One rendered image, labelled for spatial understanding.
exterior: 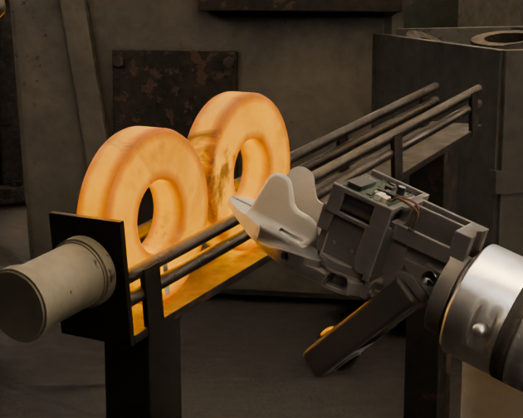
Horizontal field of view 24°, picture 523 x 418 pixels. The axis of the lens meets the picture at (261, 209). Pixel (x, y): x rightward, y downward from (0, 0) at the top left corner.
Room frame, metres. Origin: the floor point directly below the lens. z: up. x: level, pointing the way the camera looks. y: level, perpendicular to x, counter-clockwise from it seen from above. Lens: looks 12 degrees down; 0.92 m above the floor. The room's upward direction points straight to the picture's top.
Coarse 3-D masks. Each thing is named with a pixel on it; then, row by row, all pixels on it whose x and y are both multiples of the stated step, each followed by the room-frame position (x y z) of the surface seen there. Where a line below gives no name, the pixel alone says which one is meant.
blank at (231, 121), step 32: (224, 96) 1.15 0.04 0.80; (256, 96) 1.16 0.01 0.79; (192, 128) 1.12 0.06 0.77; (224, 128) 1.11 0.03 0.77; (256, 128) 1.16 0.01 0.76; (224, 160) 1.11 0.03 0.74; (256, 160) 1.19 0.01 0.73; (288, 160) 1.22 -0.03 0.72; (224, 192) 1.11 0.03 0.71; (256, 192) 1.18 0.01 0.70
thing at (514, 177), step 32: (416, 32) 3.22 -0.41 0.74; (448, 32) 3.38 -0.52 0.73; (480, 32) 3.41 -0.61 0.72; (512, 32) 3.13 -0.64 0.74; (384, 64) 3.06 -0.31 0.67; (416, 64) 2.89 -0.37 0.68; (448, 64) 2.74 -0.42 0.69; (480, 64) 2.61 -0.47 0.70; (512, 64) 2.53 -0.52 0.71; (384, 96) 3.06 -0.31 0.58; (448, 96) 2.74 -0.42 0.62; (480, 96) 2.60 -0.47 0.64; (512, 96) 2.53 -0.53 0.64; (416, 128) 2.88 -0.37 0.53; (512, 128) 2.53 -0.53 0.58; (480, 160) 2.59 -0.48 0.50; (512, 160) 2.53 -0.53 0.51; (480, 192) 2.59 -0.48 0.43; (512, 192) 2.53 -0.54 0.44; (480, 224) 2.58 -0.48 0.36; (512, 224) 2.54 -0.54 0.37
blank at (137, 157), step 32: (128, 128) 1.03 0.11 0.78; (160, 128) 1.03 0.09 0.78; (96, 160) 0.99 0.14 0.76; (128, 160) 0.98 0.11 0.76; (160, 160) 1.02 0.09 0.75; (192, 160) 1.07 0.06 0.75; (96, 192) 0.97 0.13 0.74; (128, 192) 0.98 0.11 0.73; (160, 192) 1.06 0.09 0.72; (192, 192) 1.07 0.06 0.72; (128, 224) 0.98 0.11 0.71; (160, 224) 1.06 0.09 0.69; (192, 224) 1.06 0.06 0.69; (128, 256) 0.98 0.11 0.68; (192, 256) 1.06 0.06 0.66
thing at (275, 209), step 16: (272, 176) 0.94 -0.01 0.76; (272, 192) 0.94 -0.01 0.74; (288, 192) 0.94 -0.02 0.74; (240, 208) 0.97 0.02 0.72; (256, 208) 0.95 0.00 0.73; (272, 208) 0.94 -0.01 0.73; (288, 208) 0.94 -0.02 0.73; (256, 224) 0.94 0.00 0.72; (272, 224) 0.94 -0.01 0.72; (288, 224) 0.93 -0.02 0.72; (304, 224) 0.93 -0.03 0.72; (256, 240) 0.94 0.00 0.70; (288, 240) 0.93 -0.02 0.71; (304, 240) 0.93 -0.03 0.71
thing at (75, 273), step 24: (72, 240) 0.95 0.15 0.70; (24, 264) 0.91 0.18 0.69; (48, 264) 0.91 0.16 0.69; (72, 264) 0.92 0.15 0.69; (96, 264) 0.94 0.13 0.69; (0, 288) 0.89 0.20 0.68; (24, 288) 0.88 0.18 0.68; (48, 288) 0.88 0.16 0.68; (72, 288) 0.90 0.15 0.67; (96, 288) 0.93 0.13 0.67; (0, 312) 0.89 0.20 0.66; (24, 312) 0.88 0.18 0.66; (48, 312) 0.87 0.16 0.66; (72, 312) 0.91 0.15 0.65; (24, 336) 0.88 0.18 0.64
